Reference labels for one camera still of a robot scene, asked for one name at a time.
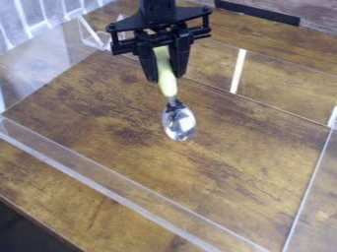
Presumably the green handled metal spoon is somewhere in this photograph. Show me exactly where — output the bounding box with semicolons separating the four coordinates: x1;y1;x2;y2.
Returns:
154;46;196;141

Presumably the clear acrylic tray enclosure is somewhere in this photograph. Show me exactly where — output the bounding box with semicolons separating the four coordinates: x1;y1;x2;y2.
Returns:
0;18;337;252

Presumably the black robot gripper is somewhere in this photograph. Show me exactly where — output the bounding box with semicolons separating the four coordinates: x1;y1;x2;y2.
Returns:
105;0;211;83

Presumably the black bar at table edge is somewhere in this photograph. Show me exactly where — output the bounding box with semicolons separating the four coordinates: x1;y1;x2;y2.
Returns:
214;0;299;27

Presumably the clear acrylic triangular bracket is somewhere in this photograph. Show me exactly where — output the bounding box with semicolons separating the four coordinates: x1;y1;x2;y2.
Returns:
77;16;112;50

